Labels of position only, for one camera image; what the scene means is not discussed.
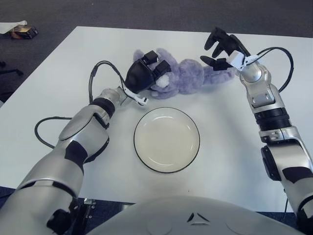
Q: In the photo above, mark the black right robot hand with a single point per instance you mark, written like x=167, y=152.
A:
x=220, y=41

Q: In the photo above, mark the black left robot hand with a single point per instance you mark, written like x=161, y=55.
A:
x=139, y=76

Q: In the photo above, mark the purple plush bunny doll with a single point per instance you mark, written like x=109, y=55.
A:
x=190, y=73

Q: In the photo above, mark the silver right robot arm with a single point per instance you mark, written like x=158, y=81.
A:
x=274, y=117

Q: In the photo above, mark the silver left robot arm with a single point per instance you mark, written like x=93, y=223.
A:
x=73, y=147

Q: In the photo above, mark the white plate with black rim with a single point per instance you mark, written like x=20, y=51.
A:
x=166, y=142

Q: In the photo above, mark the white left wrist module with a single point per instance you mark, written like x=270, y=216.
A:
x=137, y=98

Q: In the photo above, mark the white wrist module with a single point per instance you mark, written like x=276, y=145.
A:
x=137, y=98
x=238, y=60

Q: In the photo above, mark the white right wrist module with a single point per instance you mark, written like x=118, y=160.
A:
x=238, y=60

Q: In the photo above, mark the black cardboard box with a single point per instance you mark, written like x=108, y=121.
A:
x=24, y=33

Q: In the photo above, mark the black office chair base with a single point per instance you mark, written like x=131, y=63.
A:
x=12, y=71

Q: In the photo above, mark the white crumpled paper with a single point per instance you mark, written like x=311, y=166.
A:
x=9, y=26

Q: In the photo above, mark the silver robot torso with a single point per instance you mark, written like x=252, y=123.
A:
x=195, y=215

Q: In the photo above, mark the metal table leg bracket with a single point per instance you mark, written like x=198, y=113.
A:
x=88, y=203

